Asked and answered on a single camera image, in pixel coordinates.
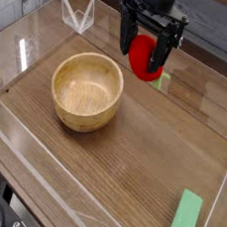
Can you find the black table frame bracket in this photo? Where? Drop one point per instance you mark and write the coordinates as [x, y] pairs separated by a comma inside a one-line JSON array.
[[12, 219]]

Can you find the clear acrylic tray enclosure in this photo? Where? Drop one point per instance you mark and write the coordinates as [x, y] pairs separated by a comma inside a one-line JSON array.
[[133, 172]]

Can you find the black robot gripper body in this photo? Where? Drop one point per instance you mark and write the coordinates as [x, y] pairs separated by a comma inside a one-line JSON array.
[[158, 16]]

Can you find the green tape strip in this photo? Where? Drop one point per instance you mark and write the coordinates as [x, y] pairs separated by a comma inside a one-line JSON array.
[[188, 210]]

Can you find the red felt ball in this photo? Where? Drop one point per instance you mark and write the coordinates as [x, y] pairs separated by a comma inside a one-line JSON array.
[[139, 58]]

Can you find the light wooden bowl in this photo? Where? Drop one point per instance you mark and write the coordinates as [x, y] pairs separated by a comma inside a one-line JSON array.
[[87, 90]]

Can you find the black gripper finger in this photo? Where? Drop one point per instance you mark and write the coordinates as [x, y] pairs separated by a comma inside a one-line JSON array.
[[165, 41], [128, 30]]

